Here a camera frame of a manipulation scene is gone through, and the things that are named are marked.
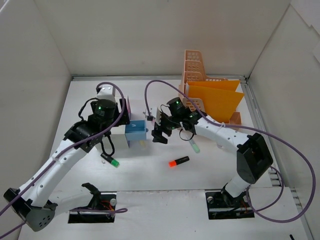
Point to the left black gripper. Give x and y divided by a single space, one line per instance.
122 113

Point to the black orange highlighter marker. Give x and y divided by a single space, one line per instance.
178 161

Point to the blue drawer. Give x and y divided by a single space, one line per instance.
136 130

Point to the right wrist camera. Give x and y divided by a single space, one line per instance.
156 113

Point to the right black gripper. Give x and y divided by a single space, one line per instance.
159 125

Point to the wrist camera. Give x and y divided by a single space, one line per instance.
106 92
156 113

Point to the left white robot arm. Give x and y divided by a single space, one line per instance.
34 201

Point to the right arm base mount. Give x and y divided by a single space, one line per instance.
220 207

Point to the pink desk organizer rack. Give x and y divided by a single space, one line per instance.
194 71

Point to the orange folder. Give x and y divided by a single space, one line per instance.
220 98

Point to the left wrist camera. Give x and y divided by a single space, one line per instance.
106 92

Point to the black green highlighter marker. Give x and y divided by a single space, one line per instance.
109 159

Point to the white mini drawer cabinet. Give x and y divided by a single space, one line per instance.
118 133

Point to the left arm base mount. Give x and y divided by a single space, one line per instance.
107 202

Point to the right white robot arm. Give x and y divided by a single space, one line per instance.
253 157

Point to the pale green highlighter pen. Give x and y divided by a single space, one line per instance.
194 146

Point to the yellow highlighter pen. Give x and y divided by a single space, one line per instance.
142 143

